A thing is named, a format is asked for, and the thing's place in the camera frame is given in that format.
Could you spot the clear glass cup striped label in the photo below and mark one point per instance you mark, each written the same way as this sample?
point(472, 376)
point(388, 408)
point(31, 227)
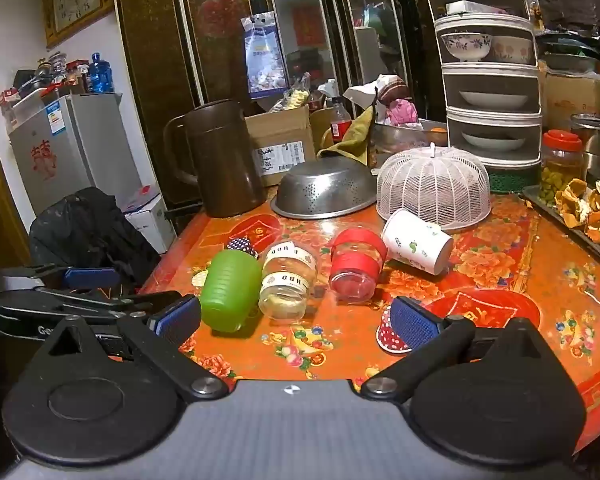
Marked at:
point(286, 285)

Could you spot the red floral tablecloth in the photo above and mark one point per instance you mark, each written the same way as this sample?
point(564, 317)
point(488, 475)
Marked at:
point(505, 280)

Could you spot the white leaf print paper cup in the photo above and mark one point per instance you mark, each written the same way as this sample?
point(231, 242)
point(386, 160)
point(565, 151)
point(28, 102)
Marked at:
point(420, 245)

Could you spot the grey small fridge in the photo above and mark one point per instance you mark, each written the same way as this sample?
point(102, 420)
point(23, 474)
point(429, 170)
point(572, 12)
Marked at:
point(75, 150)

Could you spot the black bag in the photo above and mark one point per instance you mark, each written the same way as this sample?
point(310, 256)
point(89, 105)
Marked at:
point(87, 232)

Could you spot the brown plastic pitcher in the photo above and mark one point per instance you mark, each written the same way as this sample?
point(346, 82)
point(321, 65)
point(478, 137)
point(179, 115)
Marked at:
point(225, 160)

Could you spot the green woven basket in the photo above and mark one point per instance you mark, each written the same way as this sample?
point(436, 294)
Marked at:
point(514, 179)

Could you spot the red lid pickle jar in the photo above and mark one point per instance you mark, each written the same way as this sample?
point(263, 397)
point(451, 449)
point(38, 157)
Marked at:
point(561, 165)

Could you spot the pink cloth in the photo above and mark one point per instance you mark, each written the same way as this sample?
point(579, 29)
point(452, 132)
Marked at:
point(404, 111)

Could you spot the pink floral bowl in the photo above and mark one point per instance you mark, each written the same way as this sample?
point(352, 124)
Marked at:
point(514, 50)

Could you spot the blue water bottle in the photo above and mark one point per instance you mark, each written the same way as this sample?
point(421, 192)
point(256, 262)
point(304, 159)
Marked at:
point(100, 74)

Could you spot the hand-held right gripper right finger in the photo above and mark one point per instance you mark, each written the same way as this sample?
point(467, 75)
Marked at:
point(416, 323)

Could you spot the white carton box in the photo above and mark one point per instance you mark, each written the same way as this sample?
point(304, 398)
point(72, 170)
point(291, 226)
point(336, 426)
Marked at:
point(150, 220)

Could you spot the green ribbed plastic cup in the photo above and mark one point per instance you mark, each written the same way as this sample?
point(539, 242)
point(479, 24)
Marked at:
point(230, 292)

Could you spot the glass cup red sleeve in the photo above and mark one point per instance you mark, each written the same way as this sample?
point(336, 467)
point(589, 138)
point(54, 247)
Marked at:
point(352, 270)

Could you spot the blue white plastic bag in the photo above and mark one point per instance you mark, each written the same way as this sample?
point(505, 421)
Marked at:
point(265, 55)

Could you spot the blue polka dot paper cup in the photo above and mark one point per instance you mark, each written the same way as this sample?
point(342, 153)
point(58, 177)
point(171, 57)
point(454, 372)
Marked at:
point(241, 246)

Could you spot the blue floral bowl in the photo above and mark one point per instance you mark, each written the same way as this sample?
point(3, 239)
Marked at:
point(466, 46)

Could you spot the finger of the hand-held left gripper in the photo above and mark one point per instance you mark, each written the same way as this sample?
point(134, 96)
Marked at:
point(92, 276)
point(100, 301)

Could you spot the white mesh food cover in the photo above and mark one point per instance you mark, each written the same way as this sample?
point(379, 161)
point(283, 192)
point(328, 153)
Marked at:
point(432, 185)

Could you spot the white plate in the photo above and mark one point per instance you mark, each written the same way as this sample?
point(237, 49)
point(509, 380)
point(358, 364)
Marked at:
point(492, 100)
point(492, 141)

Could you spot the cardboard box with label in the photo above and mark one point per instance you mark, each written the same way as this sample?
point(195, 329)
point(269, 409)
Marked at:
point(285, 145)

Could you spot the steel kettle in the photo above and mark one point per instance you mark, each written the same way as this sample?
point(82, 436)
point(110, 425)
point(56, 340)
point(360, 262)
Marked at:
point(592, 142)

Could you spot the tray of dried orange peels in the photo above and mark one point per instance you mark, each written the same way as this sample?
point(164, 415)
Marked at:
point(585, 210)

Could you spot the white tiered dish rack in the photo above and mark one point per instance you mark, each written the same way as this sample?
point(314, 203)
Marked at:
point(490, 75)

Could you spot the steel basin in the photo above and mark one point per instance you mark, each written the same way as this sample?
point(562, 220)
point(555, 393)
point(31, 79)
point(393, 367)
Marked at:
point(410, 140)

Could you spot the steel colander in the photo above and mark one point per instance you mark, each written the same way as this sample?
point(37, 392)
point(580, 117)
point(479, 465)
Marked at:
point(325, 185)

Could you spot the red cap drink bottle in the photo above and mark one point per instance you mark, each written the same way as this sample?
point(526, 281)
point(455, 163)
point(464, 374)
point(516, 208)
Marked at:
point(340, 122)

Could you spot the red polka dot paper cup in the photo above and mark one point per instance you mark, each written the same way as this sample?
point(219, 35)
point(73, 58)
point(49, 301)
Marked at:
point(392, 337)

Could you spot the brown cardboard box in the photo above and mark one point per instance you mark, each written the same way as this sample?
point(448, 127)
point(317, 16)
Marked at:
point(575, 95)

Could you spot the olive green cloth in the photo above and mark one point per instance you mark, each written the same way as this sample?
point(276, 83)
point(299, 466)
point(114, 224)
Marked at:
point(347, 142)

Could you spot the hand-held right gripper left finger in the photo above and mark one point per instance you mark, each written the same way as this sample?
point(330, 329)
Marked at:
point(176, 318)

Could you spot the dark patterned cabinet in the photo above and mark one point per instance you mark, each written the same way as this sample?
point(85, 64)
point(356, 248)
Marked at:
point(220, 30)

